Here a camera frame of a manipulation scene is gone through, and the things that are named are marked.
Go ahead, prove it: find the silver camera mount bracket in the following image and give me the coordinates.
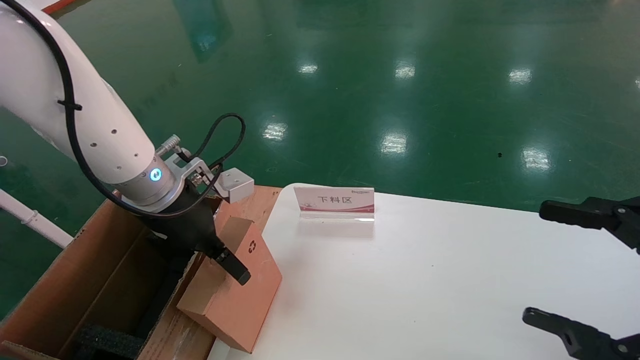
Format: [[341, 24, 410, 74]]
[[165, 154, 226, 201]]

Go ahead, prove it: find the black foam padding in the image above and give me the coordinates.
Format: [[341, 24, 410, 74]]
[[75, 324, 146, 360]]

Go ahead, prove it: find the silver metal cable connector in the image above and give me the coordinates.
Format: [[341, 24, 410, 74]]
[[155, 134, 182, 156]]

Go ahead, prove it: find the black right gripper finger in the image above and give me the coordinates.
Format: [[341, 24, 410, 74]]
[[522, 307, 640, 360], [539, 196, 640, 251]]

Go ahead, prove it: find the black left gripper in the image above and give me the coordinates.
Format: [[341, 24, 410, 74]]
[[145, 190, 252, 286]]

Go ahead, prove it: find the black looped cable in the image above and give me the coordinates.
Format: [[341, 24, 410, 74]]
[[187, 113, 247, 171]]

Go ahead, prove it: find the white tube with clamp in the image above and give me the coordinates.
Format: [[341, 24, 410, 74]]
[[0, 189, 74, 249]]

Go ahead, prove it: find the small cardboard box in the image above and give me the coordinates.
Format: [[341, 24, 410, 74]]
[[176, 216, 283, 354]]

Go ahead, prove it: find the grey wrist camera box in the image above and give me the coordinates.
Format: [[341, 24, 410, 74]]
[[217, 167, 255, 204]]

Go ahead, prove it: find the black cable with yellow tag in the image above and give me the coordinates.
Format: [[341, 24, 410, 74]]
[[0, 0, 223, 219]]

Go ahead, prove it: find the acrylic sign with red print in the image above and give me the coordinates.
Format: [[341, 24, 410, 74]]
[[293, 186, 375, 222]]

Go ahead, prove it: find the large cardboard box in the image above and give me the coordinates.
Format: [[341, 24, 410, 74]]
[[0, 189, 223, 360]]

